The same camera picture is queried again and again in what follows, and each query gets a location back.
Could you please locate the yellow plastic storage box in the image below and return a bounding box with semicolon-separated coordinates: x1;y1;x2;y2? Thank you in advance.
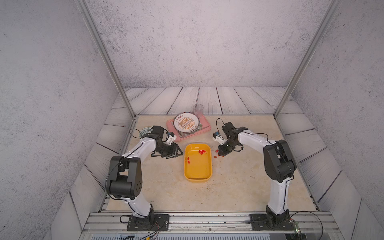
184;143;213;183

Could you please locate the right aluminium frame post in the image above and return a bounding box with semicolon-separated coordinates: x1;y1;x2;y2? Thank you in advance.
273;0;342;119

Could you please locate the left aluminium frame post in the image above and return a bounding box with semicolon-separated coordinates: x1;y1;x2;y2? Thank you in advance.
75;0;136;118

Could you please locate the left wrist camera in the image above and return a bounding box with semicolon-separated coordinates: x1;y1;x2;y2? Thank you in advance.
166;132;177;145

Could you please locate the red sleeve cluster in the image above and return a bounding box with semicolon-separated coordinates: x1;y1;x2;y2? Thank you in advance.
185;149;210;166

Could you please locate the aluminium front rail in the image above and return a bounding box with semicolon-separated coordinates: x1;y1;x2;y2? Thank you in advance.
80;211;345;240

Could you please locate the pink plastic tray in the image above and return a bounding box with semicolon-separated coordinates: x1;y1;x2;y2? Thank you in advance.
167;112;211;142

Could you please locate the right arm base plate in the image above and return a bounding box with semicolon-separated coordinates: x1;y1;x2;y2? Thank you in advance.
250;213;296;231

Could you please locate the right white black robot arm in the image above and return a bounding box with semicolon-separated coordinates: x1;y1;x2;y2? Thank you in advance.
213;122;297;226

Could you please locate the white plate orange sunburst pattern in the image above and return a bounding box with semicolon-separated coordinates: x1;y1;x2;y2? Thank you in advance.
174;112;200;133

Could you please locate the aluminium frame post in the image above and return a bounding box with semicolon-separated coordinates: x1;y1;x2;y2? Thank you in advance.
75;0;136;118
273;0;342;119

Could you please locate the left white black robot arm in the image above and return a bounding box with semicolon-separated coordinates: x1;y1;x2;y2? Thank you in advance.
105;126;183;219

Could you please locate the small patterned bowl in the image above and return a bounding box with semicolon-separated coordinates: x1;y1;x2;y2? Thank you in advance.
140;127;153;135

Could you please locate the clear plastic cup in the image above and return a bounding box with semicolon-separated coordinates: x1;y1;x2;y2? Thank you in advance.
193;104;204;118

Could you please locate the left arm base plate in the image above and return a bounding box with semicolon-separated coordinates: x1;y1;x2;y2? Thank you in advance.
127;214;170;232

